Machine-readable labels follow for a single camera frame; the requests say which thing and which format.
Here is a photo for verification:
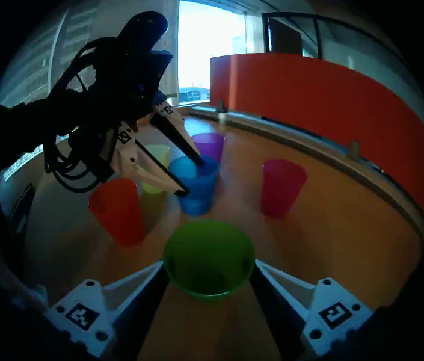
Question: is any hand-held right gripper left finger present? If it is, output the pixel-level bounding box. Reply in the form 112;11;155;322
43;259;170;360

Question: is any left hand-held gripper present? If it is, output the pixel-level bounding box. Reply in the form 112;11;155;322
0;11;207;197

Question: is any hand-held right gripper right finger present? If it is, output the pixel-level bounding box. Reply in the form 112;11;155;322
251;258;375;359

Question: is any blue plastic cup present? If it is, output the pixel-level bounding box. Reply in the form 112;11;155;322
168;155;221;217

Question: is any green plastic cup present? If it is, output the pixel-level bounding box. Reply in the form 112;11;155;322
162;219;256;304

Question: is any yellow plastic cup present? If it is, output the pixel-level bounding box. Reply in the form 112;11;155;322
139;144;170;195

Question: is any purple plastic cup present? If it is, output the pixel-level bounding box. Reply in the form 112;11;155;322
191;132;226;164

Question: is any red plastic cup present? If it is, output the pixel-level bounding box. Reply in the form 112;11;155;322
88;178;146;247

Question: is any pink plastic cup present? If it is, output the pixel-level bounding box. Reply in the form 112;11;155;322
260;158;308;218

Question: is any red desk screen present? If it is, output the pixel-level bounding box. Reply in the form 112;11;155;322
209;52;424;226

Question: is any black cable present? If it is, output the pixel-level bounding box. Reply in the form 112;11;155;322
42;37;120;194

